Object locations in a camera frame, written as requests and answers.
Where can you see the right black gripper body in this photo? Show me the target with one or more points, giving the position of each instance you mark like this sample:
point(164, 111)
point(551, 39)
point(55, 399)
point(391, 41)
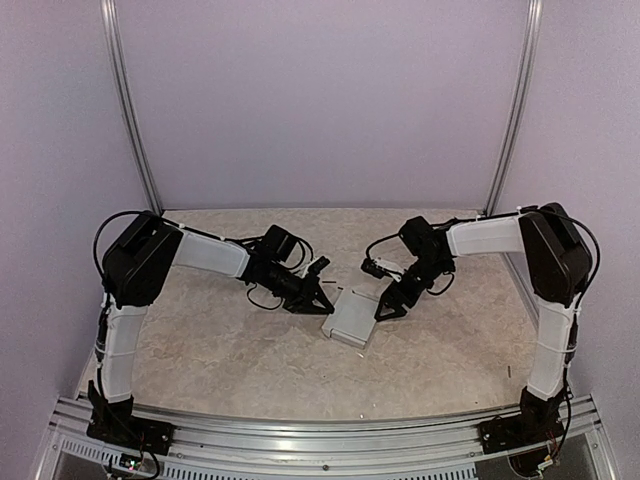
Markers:
point(412, 294)

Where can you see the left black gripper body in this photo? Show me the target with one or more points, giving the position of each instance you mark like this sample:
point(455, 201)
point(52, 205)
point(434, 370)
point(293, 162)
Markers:
point(296, 294)

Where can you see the white paper box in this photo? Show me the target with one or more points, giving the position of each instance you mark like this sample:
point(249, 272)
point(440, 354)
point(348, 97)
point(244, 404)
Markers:
point(352, 321)

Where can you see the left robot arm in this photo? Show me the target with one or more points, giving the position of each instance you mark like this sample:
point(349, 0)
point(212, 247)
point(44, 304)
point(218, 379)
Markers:
point(134, 269)

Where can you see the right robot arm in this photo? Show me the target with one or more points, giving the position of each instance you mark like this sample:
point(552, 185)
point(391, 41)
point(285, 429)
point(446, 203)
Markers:
point(559, 263)

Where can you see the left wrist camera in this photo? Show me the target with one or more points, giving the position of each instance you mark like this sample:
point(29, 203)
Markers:
point(314, 268)

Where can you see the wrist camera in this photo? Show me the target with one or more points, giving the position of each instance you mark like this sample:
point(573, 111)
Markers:
point(380, 268)
point(314, 268)

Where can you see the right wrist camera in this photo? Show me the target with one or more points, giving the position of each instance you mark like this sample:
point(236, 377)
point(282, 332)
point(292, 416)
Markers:
point(380, 268)

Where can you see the front aluminium rail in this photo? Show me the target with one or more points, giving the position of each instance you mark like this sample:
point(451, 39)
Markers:
point(217, 447)

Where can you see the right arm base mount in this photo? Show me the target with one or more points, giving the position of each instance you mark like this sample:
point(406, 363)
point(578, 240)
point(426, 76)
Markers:
point(506, 433)

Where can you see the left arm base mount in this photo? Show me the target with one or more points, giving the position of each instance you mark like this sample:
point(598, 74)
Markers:
point(135, 433)

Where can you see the right aluminium frame post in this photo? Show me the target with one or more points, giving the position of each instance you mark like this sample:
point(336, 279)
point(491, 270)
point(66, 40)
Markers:
point(517, 107)

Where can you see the aluminium frame post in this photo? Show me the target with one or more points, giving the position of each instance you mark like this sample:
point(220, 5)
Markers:
point(517, 107)
point(116, 54)

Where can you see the left aluminium frame post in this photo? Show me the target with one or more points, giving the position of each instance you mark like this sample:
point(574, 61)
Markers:
point(116, 54)

